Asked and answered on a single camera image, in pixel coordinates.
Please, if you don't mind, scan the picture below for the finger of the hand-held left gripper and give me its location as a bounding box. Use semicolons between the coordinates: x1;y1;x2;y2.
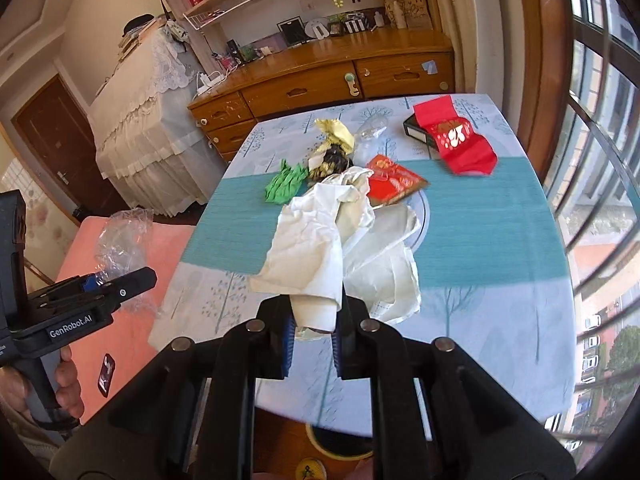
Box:
45;272;108;301
37;266;158;321

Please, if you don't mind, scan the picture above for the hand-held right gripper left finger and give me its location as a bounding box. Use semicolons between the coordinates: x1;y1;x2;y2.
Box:
75;295;296;480

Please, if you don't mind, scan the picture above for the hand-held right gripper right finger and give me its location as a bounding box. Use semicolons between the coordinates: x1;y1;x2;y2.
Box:
331;296;576;480

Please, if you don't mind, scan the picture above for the clear plastic wrap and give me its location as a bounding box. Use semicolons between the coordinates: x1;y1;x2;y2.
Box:
352;117;396;158
94;207;166;318

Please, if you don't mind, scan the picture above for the blue round waste bin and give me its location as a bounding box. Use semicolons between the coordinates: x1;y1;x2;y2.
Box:
306;422;376;461

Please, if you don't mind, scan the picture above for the white paper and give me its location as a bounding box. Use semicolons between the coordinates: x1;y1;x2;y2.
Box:
249;166;376;333

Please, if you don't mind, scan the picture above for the person's left forearm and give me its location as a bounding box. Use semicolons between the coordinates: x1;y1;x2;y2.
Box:
0;407;68;466

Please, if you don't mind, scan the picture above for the person's left hand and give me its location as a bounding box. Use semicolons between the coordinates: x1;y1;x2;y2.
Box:
0;347;86;418

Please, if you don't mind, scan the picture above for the pink bed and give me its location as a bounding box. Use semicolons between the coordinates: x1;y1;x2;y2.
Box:
52;215;198;441

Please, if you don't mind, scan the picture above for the yellow embroidered slipper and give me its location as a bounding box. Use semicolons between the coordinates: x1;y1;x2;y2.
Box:
295;457;328;480

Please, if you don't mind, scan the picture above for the brown wooden door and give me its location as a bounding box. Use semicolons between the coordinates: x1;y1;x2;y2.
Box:
11;74;128;221

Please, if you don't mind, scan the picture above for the white lace furniture cover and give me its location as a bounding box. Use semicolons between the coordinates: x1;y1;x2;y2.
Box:
87;22;228;218

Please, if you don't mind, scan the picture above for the green crumpled wrapper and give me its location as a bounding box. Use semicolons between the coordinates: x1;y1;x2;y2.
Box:
263;159;309;205

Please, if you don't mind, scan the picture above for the tree print tablecloth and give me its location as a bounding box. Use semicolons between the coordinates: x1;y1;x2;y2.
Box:
147;92;576;431

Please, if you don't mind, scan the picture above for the red foil wrapper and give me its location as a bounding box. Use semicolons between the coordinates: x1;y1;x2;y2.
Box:
366;154;430;207

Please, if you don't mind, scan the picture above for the dark gold wrapper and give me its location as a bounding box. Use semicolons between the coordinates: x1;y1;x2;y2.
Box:
307;142;353;181

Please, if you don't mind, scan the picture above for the yellow crumpled wrapper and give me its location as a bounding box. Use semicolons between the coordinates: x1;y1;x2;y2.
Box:
315;117;355;153

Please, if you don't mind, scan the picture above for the white power strip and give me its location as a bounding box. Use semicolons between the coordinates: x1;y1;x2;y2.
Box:
196;71;226;96

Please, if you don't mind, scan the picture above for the red envelope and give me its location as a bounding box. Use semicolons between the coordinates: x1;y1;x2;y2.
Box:
413;95;498;177

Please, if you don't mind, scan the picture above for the wooden dresser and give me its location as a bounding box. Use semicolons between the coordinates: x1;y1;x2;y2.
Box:
187;25;456;163

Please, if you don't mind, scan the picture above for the black hat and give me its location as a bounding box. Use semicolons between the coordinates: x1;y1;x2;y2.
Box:
122;14;156;36

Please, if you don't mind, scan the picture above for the metal window railing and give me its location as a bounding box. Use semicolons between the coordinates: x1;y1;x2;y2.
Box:
545;92;640;456

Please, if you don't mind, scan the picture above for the brown craft paper bag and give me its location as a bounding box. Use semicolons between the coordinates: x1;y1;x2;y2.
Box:
384;0;433;31

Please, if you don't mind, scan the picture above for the dark framed window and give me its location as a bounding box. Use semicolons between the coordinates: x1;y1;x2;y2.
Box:
545;0;640;461

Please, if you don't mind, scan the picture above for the white wire rack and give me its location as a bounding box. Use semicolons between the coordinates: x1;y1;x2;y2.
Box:
182;0;278;31

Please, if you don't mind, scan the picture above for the black picture frame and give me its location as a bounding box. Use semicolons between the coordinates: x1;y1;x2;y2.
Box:
276;17;307;47

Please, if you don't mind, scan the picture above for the wooden window frame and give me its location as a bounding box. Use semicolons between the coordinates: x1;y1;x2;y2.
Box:
465;0;573;186

